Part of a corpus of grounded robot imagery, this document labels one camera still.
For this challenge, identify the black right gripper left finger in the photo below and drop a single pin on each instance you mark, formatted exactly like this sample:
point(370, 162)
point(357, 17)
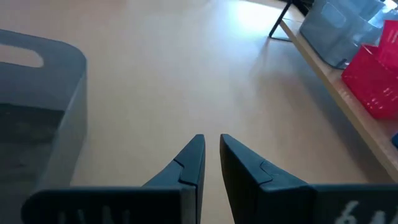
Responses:
point(189, 174)

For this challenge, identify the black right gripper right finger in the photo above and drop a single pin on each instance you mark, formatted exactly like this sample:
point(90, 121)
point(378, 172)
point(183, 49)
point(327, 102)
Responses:
point(245, 186)

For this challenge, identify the grey translucent plastic basket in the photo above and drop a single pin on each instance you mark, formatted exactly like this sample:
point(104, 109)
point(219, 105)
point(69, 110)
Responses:
point(373, 9)
point(65, 93)
point(329, 40)

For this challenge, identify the red plastic basket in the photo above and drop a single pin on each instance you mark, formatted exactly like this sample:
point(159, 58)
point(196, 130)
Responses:
point(390, 46)
point(367, 87)

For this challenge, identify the blue plastic basket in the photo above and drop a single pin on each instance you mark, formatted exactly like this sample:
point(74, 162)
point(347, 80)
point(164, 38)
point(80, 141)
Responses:
point(395, 140)

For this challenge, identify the black frame wooden shelf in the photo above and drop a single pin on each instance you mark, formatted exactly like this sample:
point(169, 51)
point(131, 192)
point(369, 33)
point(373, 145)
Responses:
point(332, 81)

